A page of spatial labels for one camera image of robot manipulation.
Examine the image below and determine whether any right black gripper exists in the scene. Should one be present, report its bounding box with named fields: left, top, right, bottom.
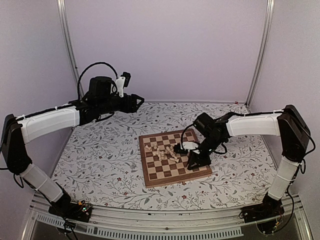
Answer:
left=186, top=135, right=224, bottom=171

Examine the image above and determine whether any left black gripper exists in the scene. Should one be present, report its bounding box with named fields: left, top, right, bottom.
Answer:
left=98, top=93, right=145, bottom=115

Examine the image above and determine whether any wooden chess board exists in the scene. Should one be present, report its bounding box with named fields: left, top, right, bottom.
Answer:
left=138, top=130, right=212, bottom=188

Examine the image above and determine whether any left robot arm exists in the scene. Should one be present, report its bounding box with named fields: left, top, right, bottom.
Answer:
left=0, top=72, right=145, bottom=217

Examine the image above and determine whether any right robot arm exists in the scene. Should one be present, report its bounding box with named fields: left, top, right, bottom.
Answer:
left=181, top=104, right=316, bottom=218

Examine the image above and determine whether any floral patterned table mat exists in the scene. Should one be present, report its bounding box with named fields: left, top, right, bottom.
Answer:
left=52, top=103, right=276, bottom=211

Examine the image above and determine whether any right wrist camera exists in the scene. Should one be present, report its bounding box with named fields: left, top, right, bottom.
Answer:
left=173, top=141, right=200, bottom=155

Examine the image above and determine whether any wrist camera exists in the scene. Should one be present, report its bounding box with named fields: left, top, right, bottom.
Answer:
left=173, top=141, right=200, bottom=155
left=115, top=72, right=131, bottom=98

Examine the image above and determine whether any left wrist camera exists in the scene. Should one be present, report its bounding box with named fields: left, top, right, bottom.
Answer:
left=115, top=72, right=131, bottom=98

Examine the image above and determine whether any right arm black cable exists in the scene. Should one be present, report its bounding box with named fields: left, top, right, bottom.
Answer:
left=180, top=123, right=198, bottom=148

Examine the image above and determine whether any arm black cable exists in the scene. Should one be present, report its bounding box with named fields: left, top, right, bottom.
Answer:
left=76, top=61, right=120, bottom=100
left=180, top=123, right=198, bottom=148

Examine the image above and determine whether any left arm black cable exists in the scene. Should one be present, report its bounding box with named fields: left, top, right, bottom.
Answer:
left=76, top=61, right=120, bottom=100

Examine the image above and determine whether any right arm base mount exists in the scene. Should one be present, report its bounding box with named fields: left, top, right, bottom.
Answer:
left=239, top=195, right=285, bottom=223

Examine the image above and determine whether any left aluminium frame post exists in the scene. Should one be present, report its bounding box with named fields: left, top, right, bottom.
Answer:
left=56, top=0, right=84, bottom=98

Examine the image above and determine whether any aluminium frame post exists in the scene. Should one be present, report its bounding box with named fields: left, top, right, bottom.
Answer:
left=245, top=0, right=275, bottom=108
left=56, top=0, right=84, bottom=98

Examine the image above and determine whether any front aluminium rail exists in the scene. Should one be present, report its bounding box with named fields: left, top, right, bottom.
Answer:
left=21, top=194, right=315, bottom=240

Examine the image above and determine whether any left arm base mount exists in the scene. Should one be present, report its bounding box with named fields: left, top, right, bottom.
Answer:
left=48, top=198, right=93, bottom=223

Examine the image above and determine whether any right aluminium frame post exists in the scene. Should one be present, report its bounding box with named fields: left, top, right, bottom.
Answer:
left=245, top=0, right=275, bottom=108

